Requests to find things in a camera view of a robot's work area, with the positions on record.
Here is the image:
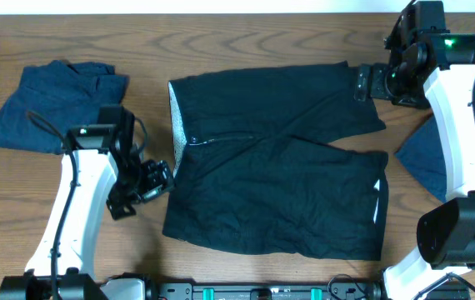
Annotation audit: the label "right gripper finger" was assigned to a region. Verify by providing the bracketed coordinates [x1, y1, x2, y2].
[370, 63, 390, 100]
[353, 64, 372, 102]

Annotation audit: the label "black shorts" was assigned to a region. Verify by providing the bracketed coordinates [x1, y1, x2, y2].
[162, 62, 388, 261]

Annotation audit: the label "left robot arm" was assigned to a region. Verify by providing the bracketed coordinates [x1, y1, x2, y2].
[0, 124, 174, 299]

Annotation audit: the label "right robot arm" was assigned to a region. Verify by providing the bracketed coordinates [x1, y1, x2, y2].
[356, 30, 475, 299]

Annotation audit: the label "blue denim shorts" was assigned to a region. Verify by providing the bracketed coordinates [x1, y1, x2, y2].
[395, 115, 447, 203]

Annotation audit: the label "folded navy blue shorts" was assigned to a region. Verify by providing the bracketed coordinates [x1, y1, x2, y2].
[0, 60, 129, 154]

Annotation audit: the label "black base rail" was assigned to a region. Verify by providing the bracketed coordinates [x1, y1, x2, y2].
[158, 280, 385, 300]

